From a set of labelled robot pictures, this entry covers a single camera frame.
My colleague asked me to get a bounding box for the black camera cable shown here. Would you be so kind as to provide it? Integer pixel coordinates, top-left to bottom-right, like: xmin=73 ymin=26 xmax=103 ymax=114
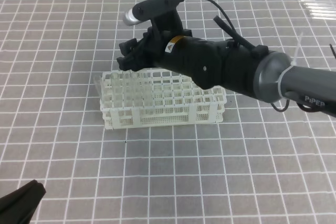
xmin=181 ymin=0 xmax=268 ymax=54

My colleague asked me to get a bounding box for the grey grid tablecloth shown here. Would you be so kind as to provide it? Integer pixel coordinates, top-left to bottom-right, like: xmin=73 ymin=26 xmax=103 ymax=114
xmin=1 ymin=0 xmax=335 ymax=223

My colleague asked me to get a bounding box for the white plastic test tube rack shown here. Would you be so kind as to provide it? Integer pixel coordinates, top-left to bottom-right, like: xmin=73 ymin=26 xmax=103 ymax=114
xmin=100 ymin=69 xmax=227 ymax=130

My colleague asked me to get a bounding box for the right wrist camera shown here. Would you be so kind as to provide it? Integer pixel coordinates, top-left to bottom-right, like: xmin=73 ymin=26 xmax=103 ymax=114
xmin=123 ymin=0 xmax=184 ymax=26

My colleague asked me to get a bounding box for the leftmost clear test tube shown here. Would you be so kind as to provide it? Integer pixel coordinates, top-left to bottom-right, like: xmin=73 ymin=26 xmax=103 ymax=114
xmin=93 ymin=75 xmax=102 ymax=99

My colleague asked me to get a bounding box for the spare clear test tubes pile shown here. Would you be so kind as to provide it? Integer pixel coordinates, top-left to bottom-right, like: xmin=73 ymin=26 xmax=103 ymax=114
xmin=298 ymin=0 xmax=336 ymax=20

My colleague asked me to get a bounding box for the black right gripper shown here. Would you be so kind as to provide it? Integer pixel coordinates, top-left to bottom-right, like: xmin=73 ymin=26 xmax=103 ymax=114
xmin=117 ymin=28 xmax=192 ymax=71

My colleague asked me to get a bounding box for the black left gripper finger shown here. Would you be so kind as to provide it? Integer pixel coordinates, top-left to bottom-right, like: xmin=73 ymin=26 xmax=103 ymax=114
xmin=1 ymin=180 xmax=46 ymax=224

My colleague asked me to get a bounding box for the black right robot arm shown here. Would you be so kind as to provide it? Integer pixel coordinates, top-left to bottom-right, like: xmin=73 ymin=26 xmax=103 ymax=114
xmin=117 ymin=28 xmax=335 ymax=116

